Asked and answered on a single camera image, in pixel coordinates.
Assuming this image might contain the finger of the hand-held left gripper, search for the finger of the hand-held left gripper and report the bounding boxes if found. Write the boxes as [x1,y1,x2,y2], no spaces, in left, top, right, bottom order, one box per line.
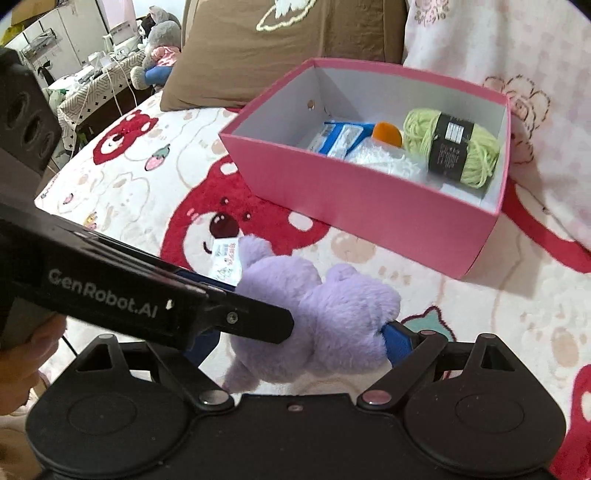
[175,270,241,296]
[203,291,296,344]

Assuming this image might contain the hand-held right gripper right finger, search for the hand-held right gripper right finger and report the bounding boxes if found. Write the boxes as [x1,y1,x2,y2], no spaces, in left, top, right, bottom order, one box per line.
[356,320,513,409]

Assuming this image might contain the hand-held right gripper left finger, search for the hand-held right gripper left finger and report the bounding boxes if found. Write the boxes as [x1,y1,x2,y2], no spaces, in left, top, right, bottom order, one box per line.
[74,332,235,412]

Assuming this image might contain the purple plush toy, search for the purple plush toy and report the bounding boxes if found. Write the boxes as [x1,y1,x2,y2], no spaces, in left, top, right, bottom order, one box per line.
[223,234,402,394]

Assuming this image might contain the pink cardboard box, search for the pink cardboard box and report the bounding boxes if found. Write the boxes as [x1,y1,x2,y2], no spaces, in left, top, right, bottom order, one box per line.
[218,58,513,281]

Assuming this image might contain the clear floss pick box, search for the clear floss pick box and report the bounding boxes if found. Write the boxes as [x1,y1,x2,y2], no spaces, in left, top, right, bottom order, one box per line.
[346,138,430,185]

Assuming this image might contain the blue wet wipes packet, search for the blue wet wipes packet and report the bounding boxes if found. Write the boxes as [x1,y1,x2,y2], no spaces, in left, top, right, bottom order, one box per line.
[307,121,377,160]

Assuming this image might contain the green yarn ball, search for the green yarn ball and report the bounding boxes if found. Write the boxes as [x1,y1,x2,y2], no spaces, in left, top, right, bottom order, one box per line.
[403,107,502,190]

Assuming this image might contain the orange makeup sponge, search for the orange makeup sponge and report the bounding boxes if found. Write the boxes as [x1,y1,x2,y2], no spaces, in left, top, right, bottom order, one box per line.
[373,121,404,147]

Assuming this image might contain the person's left hand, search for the person's left hand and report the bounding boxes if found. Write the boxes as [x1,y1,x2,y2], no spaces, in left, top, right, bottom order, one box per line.
[0,314,68,418]

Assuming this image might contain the white tissue pack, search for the white tissue pack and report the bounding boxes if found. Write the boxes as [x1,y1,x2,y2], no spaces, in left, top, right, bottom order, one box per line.
[210,236,245,289]

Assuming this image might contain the red bear printed blanket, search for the red bear printed blanket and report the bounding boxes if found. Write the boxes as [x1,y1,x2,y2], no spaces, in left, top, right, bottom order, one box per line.
[34,92,591,480]

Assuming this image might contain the person's beige fuzzy clothing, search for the person's beige fuzzy clothing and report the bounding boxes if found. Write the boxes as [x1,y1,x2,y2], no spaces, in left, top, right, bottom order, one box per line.
[0,413,42,480]

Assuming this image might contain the table with patterned cloth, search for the table with patterned cloth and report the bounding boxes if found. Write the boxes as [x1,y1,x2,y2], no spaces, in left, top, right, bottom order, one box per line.
[58,48,148,139]

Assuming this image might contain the brown pillow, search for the brown pillow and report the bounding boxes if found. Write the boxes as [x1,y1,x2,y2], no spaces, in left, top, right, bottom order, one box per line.
[161,0,409,112]

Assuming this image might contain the grey plush toy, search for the grey plush toy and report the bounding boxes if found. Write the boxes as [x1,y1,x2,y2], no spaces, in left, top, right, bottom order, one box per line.
[130,6,183,89]

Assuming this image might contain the white cabinet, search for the white cabinet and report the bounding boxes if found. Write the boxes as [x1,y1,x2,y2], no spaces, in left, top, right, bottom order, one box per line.
[2,4,112,88]

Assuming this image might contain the pink patterned blanket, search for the pink patterned blanket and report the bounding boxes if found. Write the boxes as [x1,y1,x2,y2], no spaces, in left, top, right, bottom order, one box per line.
[402,0,591,254]

